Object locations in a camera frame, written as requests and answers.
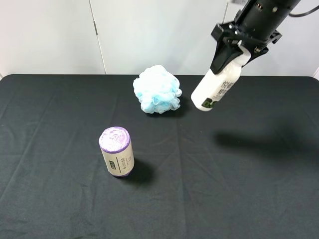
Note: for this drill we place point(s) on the purple garbage bag roll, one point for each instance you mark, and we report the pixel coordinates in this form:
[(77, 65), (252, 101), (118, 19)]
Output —
[(116, 147)]

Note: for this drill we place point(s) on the black tablecloth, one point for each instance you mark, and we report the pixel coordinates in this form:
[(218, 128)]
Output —
[(247, 169)]

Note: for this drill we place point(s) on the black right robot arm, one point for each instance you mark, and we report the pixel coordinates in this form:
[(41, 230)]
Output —
[(254, 27)]

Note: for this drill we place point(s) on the white milk bottle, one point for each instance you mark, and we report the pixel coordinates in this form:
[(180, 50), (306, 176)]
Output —
[(213, 87)]

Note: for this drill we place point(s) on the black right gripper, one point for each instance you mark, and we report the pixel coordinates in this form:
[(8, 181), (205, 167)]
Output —
[(229, 37)]

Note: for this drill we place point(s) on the blue mesh bath sponge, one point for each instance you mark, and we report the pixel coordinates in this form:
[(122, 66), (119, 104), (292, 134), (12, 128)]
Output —
[(157, 90)]

